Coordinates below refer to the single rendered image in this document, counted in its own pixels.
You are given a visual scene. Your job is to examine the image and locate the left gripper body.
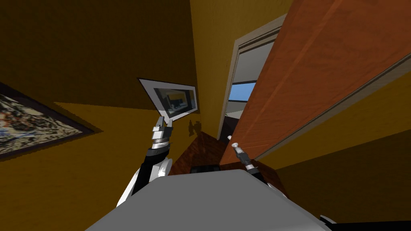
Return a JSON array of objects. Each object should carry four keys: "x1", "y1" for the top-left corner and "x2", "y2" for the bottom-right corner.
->
[{"x1": 152, "y1": 125, "x2": 174, "y2": 139}]

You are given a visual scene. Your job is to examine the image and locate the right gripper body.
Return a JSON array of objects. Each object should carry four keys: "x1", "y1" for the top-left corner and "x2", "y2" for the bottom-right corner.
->
[{"x1": 236, "y1": 148, "x2": 251, "y2": 166}]

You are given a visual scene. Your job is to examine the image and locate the dark framed abstract painting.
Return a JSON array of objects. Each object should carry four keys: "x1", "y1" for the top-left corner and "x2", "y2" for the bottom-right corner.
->
[{"x1": 0, "y1": 81, "x2": 104, "y2": 162}]

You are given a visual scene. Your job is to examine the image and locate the blue window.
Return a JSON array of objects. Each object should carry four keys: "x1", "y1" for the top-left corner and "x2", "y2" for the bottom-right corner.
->
[{"x1": 228, "y1": 81, "x2": 257, "y2": 103}]

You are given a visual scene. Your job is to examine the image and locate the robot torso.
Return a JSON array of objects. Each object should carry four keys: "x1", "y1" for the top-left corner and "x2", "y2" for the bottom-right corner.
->
[{"x1": 85, "y1": 164, "x2": 332, "y2": 231}]

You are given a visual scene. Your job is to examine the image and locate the brown wooden door leaf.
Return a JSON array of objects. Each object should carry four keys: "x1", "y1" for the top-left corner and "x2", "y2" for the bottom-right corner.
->
[{"x1": 220, "y1": 0, "x2": 411, "y2": 166}]

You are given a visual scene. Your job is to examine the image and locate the white framed picture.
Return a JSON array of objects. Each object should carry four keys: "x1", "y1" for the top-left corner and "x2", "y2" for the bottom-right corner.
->
[{"x1": 137, "y1": 77, "x2": 199, "y2": 122}]

